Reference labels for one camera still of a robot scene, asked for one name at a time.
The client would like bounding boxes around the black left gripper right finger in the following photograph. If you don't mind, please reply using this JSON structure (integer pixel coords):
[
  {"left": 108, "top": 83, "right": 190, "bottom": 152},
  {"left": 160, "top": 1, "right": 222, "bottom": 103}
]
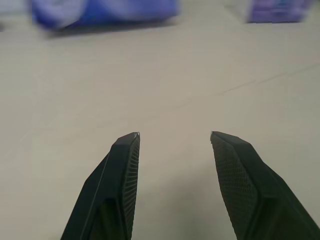
[{"left": 210, "top": 130, "right": 320, "bottom": 240}]

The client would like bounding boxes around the purple toilet paper pack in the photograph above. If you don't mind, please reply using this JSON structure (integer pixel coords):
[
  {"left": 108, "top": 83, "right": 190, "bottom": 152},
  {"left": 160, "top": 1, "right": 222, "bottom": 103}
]
[{"left": 31, "top": 0, "right": 181, "bottom": 32}]

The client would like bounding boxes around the small purple tissue box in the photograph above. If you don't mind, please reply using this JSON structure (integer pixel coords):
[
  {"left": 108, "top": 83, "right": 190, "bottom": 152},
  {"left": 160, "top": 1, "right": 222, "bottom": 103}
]
[{"left": 246, "top": 0, "right": 310, "bottom": 25}]

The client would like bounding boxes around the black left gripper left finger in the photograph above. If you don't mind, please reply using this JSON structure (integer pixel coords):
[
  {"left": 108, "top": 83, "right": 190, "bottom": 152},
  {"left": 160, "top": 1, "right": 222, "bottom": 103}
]
[{"left": 60, "top": 131, "right": 141, "bottom": 240}]

